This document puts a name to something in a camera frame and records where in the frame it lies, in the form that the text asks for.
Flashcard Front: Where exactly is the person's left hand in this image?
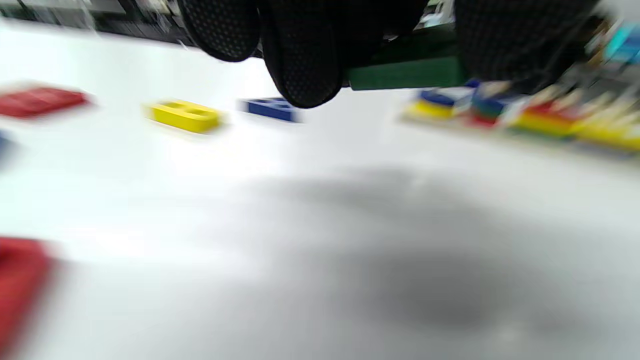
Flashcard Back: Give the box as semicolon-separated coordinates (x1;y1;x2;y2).
177;0;601;109

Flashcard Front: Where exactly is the blue triangle block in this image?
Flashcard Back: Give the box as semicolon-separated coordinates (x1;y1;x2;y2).
239;97;302;124

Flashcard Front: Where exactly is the green square block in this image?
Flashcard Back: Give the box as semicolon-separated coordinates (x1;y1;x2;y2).
346;25;472;92

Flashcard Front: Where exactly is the yellow rectangle block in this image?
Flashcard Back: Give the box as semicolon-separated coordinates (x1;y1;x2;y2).
144;99;224;135

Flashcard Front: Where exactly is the yellow ring block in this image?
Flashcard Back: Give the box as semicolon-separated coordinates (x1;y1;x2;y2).
406;100;457;120

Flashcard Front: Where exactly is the blue ring block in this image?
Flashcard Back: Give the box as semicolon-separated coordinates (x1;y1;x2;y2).
419;88;457;107

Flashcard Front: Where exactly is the red rectangle block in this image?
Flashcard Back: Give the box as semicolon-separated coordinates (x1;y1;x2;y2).
466;115;499;129

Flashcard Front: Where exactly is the wooden post board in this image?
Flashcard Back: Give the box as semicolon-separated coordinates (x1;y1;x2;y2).
399;82;640;162

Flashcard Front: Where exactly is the red triangle block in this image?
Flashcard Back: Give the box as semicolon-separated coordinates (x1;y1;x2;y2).
525;101;576;119

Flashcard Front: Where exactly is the red square block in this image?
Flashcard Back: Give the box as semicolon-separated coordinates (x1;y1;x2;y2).
0;86;92;119

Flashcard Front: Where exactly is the yellow square block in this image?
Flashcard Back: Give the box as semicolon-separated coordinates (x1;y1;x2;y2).
574;121;640;151

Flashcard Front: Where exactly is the red pentagon block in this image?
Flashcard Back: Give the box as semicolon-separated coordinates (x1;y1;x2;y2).
0;237;55;353

